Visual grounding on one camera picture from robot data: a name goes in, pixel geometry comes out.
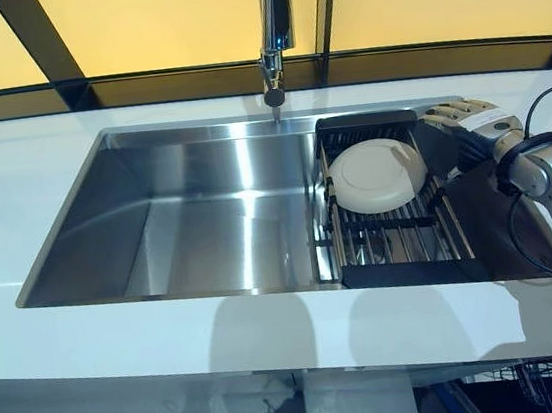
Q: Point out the robot right hand beige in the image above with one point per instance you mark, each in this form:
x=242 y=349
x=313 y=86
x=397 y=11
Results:
x=487 y=120

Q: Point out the cream ceramic plate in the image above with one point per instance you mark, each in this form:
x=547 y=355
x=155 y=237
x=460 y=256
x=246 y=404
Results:
x=368 y=180

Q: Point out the dark dishwasher door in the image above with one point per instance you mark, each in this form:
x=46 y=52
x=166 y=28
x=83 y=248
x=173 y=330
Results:
x=461 y=400

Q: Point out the black sink drying rack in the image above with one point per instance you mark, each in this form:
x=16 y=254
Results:
x=403 y=256

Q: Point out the chrome gooseneck kitchen faucet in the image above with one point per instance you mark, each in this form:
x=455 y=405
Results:
x=275 y=15

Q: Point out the narrow white cabinet door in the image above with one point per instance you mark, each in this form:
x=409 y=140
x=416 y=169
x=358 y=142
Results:
x=360 y=397

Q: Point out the stainless steel sink basin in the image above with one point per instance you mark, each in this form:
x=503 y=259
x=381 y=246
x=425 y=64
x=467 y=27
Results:
x=182 y=218

